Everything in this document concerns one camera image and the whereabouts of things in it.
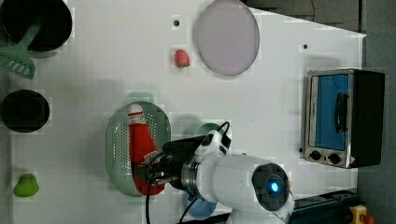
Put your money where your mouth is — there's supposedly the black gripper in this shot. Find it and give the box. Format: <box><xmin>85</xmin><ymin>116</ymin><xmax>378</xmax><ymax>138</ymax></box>
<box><xmin>145</xmin><ymin>135</ymin><xmax>205</xmax><ymax>190</ymax></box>

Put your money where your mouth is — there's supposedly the red plush ketchup bottle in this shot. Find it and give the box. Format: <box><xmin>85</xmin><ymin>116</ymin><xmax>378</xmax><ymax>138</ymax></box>
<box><xmin>128</xmin><ymin>105</ymin><xmax>164</xmax><ymax>195</ymax></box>

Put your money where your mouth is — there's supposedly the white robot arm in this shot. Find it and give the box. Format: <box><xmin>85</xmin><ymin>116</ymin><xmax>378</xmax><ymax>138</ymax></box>
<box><xmin>144</xmin><ymin>135</ymin><xmax>294</xmax><ymax>224</ymax></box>

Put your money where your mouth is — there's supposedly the green oval strainer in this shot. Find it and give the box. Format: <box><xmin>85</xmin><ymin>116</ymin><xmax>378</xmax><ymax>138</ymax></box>
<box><xmin>106</xmin><ymin>101</ymin><xmax>171</xmax><ymax>197</ymax></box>

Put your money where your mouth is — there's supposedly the green metal cup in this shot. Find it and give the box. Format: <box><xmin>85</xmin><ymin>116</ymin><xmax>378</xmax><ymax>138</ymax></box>
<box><xmin>194</xmin><ymin>123</ymin><xmax>219</xmax><ymax>136</ymax></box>

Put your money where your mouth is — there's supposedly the blue cup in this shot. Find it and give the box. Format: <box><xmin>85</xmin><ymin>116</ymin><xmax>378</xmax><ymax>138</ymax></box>
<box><xmin>188</xmin><ymin>199</ymin><xmax>217</xmax><ymax>220</ymax></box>

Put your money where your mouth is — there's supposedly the red plush strawberry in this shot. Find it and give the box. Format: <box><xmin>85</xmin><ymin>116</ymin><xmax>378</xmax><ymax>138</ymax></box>
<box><xmin>175</xmin><ymin>49</ymin><xmax>191</xmax><ymax>68</ymax></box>

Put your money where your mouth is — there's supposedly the grey round plate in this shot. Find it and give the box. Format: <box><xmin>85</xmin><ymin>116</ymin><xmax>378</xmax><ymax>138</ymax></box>
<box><xmin>196</xmin><ymin>0</ymin><xmax>260</xmax><ymax>76</ymax></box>

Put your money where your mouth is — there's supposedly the green plush pear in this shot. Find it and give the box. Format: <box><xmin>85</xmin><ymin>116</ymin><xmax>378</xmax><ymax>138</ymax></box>
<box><xmin>13</xmin><ymin>174</ymin><xmax>40</xmax><ymax>198</ymax></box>

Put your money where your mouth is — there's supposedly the small black cylinder container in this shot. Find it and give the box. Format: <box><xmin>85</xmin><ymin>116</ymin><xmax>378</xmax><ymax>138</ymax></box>
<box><xmin>1</xmin><ymin>90</ymin><xmax>50</xmax><ymax>133</ymax></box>

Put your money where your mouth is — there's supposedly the black toaster oven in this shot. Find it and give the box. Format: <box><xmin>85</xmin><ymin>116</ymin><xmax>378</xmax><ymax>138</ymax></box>
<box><xmin>304</xmin><ymin>69</ymin><xmax>385</xmax><ymax>169</ymax></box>

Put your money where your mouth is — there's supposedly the yellow red emergency button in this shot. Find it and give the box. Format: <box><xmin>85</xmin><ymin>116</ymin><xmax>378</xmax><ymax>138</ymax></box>
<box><xmin>349</xmin><ymin>205</ymin><xmax>375</xmax><ymax>224</ymax></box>

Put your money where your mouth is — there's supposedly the green plastic spatula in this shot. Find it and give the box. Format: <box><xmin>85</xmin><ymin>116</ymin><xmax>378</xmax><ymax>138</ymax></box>
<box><xmin>0</xmin><ymin>23</ymin><xmax>41</xmax><ymax>79</ymax></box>

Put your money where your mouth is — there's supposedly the large black cylinder container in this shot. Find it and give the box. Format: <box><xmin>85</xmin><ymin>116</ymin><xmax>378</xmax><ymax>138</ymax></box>
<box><xmin>1</xmin><ymin>0</ymin><xmax>73</xmax><ymax>52</ymax></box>

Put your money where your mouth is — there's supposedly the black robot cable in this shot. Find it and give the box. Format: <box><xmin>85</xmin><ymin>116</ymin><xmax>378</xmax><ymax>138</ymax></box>
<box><xmin>145</xmin><ymin>183</ymin><xmax>200</xmax><ymax>224</ymax></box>

